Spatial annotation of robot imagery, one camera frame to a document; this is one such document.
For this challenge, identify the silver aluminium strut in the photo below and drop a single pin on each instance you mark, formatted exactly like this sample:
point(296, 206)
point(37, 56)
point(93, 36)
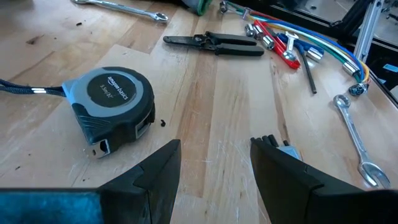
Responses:
point(368, 28)

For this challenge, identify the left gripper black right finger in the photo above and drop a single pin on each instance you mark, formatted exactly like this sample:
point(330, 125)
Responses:
point(286, 193)

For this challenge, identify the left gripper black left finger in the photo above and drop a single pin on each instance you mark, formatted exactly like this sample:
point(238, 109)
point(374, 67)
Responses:
point(149, 193)

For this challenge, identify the grey black tape measure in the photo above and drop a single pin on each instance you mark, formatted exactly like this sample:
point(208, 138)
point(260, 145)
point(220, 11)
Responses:
point(109, 102)

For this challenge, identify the small silver combination wrench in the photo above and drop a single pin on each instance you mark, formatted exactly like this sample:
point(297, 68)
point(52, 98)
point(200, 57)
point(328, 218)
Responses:
point(291, 43)

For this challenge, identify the chrome socket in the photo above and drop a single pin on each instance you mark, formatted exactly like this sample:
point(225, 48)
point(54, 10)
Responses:
point(350, 68)
point(314, 54)
point(249, 29)
point(268, 42)
point(258, 31)

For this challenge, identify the red flat tool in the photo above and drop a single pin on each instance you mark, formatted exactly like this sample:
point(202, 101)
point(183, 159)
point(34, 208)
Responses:
point(280, 49)

